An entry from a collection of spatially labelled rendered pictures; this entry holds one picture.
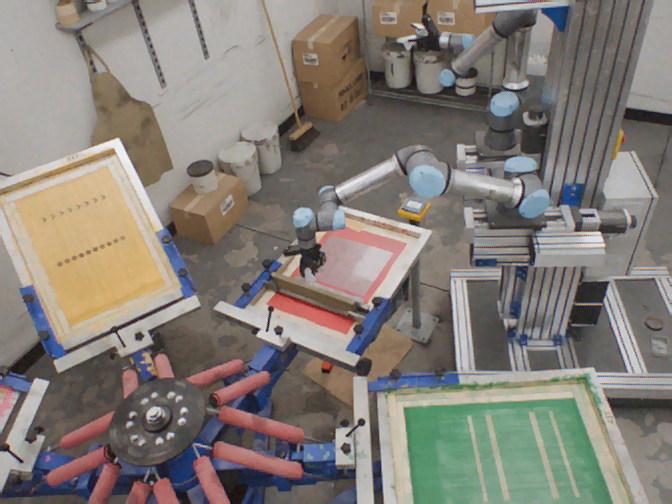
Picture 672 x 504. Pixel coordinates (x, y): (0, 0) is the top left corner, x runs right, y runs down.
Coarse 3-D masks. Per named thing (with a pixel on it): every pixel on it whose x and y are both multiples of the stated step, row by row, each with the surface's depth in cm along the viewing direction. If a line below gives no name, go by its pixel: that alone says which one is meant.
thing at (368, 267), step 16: (368, 240) 269; (384, 240) 268; (400, 240) 267; (352, 256) 262; (368, 256) 261; (384, 256) 260; (352, 272) 255; (368, 272) 254; (384, 272) 252; (336, 288) 249; (352, 288) 247; (368, 288) 246; (320, 320) 236; (336, 320) 235; (352, 320) 234
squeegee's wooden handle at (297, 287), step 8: (280, 280) 243; (288, 280) 241; (296, 280) 240; (288, 288) 244; (296, 288) 240; (304, 288) 237; (312, 288) 236; (320, 288) 235; (304, 296) 241; (312, 296) 238; (320, 296) 235; (328, 296) 232; (336, 296) 231; (328, 304) 236; (336, 304) 232; (344, 304) 229; (352, 304) 227
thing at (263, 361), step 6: (264, 348) 218; (270, 348) 217; (258, 354) 216; (264, 354) 215; (270, 354) 215; (258, 360) 214; (264, 360) 213; (270, 360) 215; (252, 366) 212; (258, 366) 212; (264, 366) 212; (270, 366) 216
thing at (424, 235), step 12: (348, 216) 282; (360, 216) 278; (372, 216) 277; (384, 228) 274; (396, 228) 270; (408, 228) 267; (420, 228) 266; (420, 240) 260; (420, 252) 257; (408, 264) 250; (396, 276) 245; (264, 288) 251; (396, 288) 241; (252, 300) 245; (252, 312) 239; (264, 312) 238; (288, 324) 232; (300, 324) 231; (312, 336) 226; (324, 336) 225
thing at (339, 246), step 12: (348, 228) 278; (324, 240) 273; (336, 240) 272; (348, 240) 271; (360, 240) 270; (336, 252) 266; (348, 252) 265; (324, 264) 261; (336, 264) 260; (300, 276) 257; (324, 276) 255; (336, 276) 254; (276, 300) 247; (288, 300) 246; (300, 300) 246; (288, 312) 241; (300, 312) 241
